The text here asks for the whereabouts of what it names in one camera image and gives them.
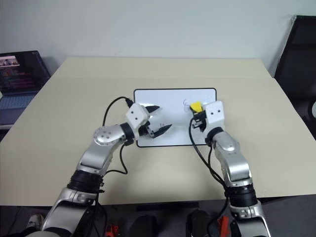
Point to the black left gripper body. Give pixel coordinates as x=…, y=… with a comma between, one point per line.
x=144, y=130

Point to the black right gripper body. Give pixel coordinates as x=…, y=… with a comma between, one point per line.
x=199, y=124

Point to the black office chair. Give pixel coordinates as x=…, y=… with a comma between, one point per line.
x=298, y=54

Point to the white sneaker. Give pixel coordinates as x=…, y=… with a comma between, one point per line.
x=35, y=221

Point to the black-framed small whiteboard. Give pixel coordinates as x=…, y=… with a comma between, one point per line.
x=172, y=118

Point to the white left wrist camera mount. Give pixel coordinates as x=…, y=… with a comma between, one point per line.
x=136, y=116

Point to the open laptop with dark screen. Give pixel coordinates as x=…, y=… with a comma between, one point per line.
x=19, y=71

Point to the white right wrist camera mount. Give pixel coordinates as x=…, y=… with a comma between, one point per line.
x=215, y=114

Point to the yellow whiteboard eraser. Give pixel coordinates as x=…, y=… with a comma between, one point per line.
x=196, y=106

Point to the red and black object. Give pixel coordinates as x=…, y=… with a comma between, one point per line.
x=112, y=230
x=223, y=224

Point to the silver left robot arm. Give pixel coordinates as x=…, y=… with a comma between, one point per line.
x=106, y=136

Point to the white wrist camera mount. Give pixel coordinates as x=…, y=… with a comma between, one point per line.
x=136, y=116
x=215, y=114

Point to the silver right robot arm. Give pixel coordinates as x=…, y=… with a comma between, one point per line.
x=230, y=148

